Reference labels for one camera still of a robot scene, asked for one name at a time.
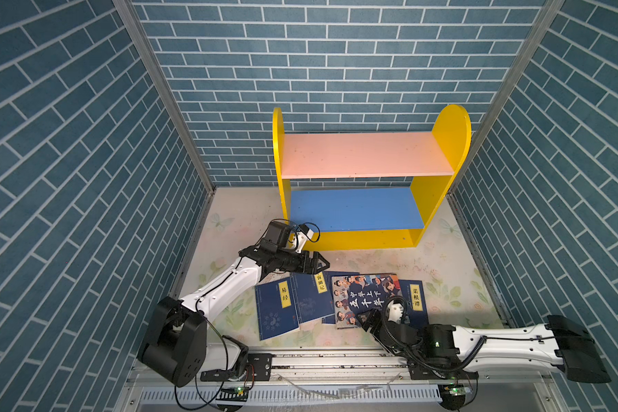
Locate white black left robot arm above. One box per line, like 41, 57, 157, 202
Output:
137, 245, 330, 387

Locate colourful cartoon history book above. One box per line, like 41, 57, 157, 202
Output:
333, 273, 401, 329

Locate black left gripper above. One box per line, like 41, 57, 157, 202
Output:
274, 250, 331, 275

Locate aluminium corner post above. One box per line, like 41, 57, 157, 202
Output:
113, 0, 216, 197
448, 0, 565, 197

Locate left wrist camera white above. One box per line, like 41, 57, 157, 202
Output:
294, 223, 314, 253

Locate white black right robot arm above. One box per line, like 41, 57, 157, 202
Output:
356, 310, 611, 384

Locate blue book yellow label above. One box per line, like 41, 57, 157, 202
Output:
290, 271, 336, 324
255, 277, 300, 341
399, 279, 429, 329
322, 271, 360, 325

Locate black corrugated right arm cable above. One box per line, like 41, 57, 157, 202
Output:
380, 295, 488, 373

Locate left aluminium corner post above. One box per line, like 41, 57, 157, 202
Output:
113, 0, 216, 197

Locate yellow pink blue bookshelf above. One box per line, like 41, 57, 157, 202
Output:
272, 105, 472, 251

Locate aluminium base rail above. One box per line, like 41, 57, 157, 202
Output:
115, 346, 568, 412

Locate right aluminium corner post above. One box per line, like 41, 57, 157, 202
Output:
448, 0, 565, 197

